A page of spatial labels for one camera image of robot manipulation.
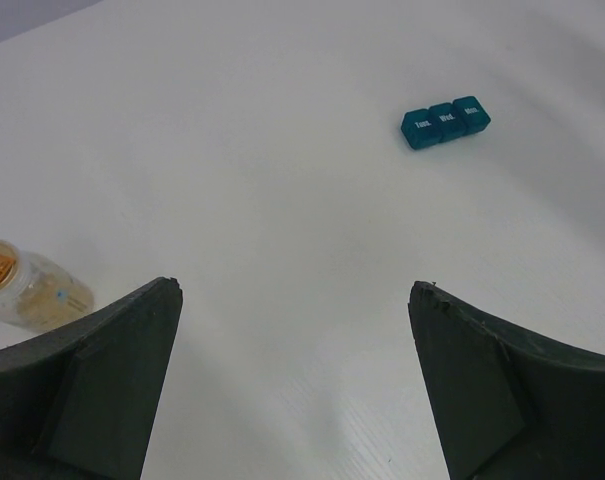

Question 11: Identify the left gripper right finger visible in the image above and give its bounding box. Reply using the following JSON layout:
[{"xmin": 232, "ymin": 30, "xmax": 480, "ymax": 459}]
[{"xmin": 408, "ymin": 282, "xmax": 605, "ymax": 479}]

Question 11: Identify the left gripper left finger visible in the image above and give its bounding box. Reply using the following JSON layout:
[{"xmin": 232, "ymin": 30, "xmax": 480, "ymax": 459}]
[{"xmin": 0, "ymin": 277, "xmax": 183, "ymax": 479}]

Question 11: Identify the clear pill bottle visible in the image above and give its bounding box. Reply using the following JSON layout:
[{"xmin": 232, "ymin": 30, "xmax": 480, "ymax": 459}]
[{"xmin": 0, "ymin": 240, "xmax": 94, "ymax": 334}]

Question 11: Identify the teal pill organizer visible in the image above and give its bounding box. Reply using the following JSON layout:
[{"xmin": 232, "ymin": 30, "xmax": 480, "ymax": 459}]
[{"xmin": 400, "ymin": 96, "xmax": 491, "ymax": 151}]

